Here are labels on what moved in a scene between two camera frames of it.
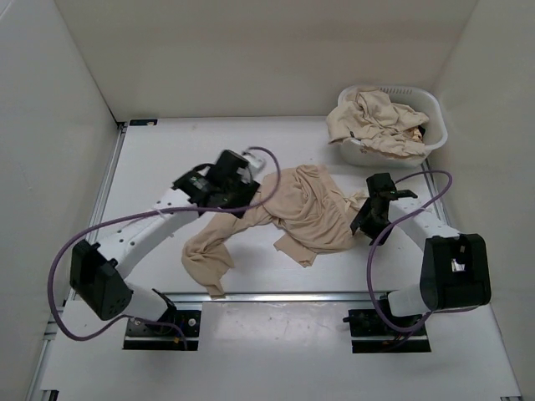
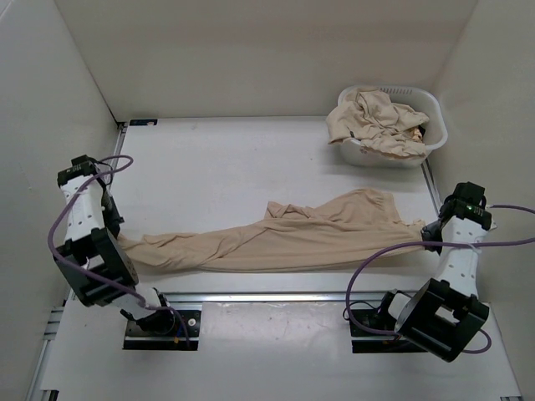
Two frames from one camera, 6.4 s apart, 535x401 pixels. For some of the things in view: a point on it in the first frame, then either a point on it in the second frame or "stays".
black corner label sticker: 152,122 stays
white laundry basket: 421,99 stays
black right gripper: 360,220 -> 428,232
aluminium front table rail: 151,298 stays
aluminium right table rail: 442,213 stays
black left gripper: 247,193 -> 113,221
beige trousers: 313,215 -> 349,225
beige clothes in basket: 378,124 stays
